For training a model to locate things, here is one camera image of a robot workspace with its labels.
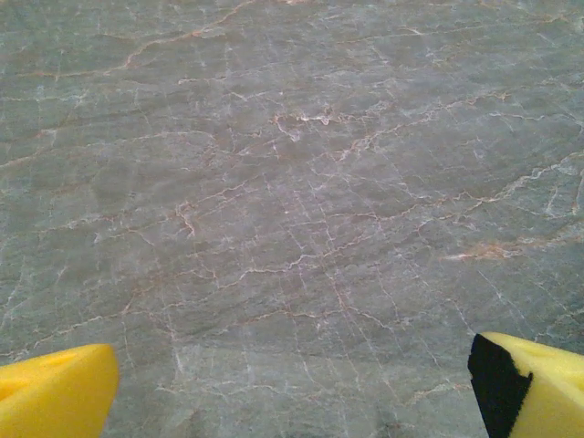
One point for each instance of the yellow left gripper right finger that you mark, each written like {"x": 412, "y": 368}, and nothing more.
{"x": 547, "y": 392}

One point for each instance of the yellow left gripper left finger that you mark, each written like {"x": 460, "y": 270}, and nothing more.
{"x": 55, "y": 397}

